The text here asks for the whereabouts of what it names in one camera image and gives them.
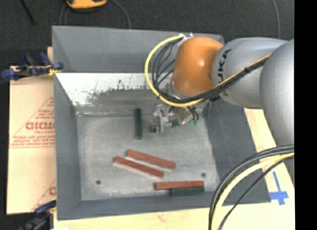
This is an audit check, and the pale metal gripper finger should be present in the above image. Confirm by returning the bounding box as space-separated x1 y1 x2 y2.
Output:
149 120 166 134
152 105 166 121

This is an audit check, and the dark green flat block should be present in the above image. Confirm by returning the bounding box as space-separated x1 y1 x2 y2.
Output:
169 186 206 197
134 108 144 140

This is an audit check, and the red-brown flat block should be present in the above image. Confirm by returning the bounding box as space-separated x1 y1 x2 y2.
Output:
154 180 205 191
113 156 165 178
126 149 177 171

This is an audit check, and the grey metal bin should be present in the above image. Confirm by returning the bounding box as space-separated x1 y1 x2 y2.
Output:
51 25 271 220

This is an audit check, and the brown cardboard board, red print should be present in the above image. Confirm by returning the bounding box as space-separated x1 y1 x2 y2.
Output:
6 47 57 215

